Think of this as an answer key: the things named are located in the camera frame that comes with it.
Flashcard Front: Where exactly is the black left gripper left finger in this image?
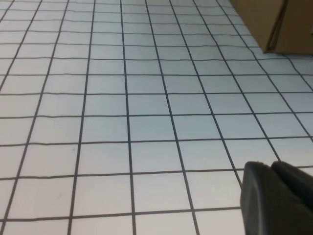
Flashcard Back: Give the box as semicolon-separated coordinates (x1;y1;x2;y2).
239;161;313;235

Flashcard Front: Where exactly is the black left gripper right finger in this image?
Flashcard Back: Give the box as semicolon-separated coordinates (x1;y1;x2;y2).
271;161;313;212

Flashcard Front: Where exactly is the brown cardboard shoe box shell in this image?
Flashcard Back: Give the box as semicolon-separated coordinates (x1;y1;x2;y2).
229;0;289;54

